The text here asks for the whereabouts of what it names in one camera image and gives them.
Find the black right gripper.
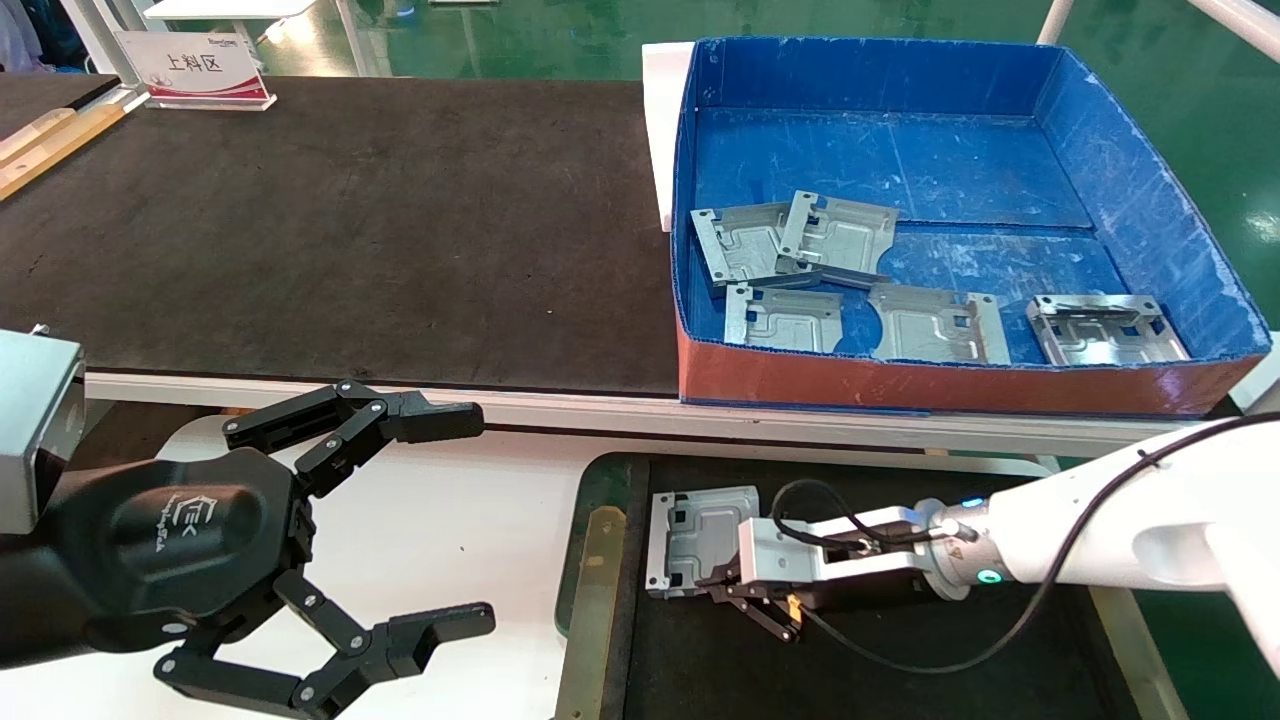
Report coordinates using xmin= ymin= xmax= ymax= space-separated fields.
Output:
xmin=700 ymin=574 xmax=942 ymax=644

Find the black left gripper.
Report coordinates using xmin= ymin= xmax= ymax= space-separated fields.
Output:
xmin=50 ymin=380 xmax=497 ymax=720

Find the stamped metal bracket part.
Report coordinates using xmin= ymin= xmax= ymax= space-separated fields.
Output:
xmin=645 ymin=486 xmax=764 ymax=602
xmin=690 ymin=203 xmax=801 ymax=299
xmin=1026 ymin=294 xmax=1191 ymax=367
xmin=724 ymin=283 xmax=844 ymax=354
xmin=868 ymin=283 xmax=1011 ymax=365
xmin=775 ymin=190 xmax=899 ymax=291

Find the black tray container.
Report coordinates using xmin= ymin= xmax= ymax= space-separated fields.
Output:
xmin=553 ymin=452 xmax=1191 ymax=720

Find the black table mat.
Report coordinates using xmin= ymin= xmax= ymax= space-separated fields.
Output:
xmin=0 ymin=75 xmax=686 ymax=397

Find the blue corrugated plastic box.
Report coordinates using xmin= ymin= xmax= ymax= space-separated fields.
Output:
xmin=668 ymin=38 xmax=1273 ymax=419

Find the white red sign card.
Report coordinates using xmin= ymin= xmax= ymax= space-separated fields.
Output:
xmin=115 ymin=30 xmax=278 ymax=112

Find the wooden strip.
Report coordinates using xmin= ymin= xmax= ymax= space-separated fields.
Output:
xmin=0 ymin=103 xmax=128 ymax=201

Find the pale beige strip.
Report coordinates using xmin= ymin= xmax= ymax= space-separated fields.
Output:
xmin=0 ymin=107 xmax=79 ymax=164

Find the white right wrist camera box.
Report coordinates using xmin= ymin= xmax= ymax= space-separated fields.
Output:
xmin=737 ymin=504 xmax=946 ymax=587

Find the white aluminium table frame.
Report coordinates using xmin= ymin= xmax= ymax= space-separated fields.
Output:
xmin=85 ymin=372 xmax=1280 ymax=466

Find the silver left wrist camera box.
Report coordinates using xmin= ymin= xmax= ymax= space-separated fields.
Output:
xmin=0 ymin=328 xmax=87 ymax=535

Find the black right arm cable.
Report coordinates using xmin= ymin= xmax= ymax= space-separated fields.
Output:
xmin=768 ymin=412 xmax=1280 ymax=675

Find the white frame tube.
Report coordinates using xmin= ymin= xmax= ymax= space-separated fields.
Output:
xmin=1037 ymin=0 xmax=1077 ymax=47
xmin=1185 ymin=0 xmax=1280 ymax=63

